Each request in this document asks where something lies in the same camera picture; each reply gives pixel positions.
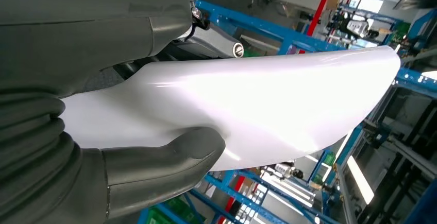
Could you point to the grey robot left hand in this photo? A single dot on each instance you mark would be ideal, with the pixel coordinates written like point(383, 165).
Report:
point(85, 28)

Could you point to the green plastic crate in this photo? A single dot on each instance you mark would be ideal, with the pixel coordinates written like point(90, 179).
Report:
point(170, 214)

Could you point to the blue metal shelf rack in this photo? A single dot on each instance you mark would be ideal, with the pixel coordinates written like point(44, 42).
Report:
point(245, 19)

